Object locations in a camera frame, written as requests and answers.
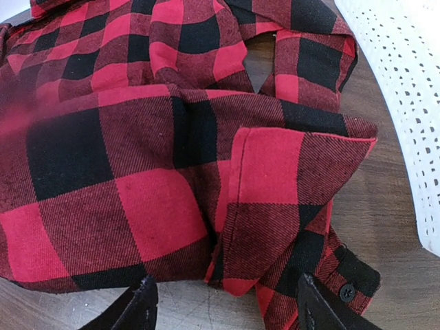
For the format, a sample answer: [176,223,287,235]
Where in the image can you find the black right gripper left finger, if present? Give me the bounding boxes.
[80,276,158,330]

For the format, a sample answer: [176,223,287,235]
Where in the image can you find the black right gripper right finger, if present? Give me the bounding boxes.
[297,273,382,330]

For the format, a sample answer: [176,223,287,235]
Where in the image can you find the red black plaid shirt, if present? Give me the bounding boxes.
[1,1,380,329]

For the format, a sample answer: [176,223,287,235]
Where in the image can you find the white plastic basket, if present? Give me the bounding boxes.
[335,0,439,255]

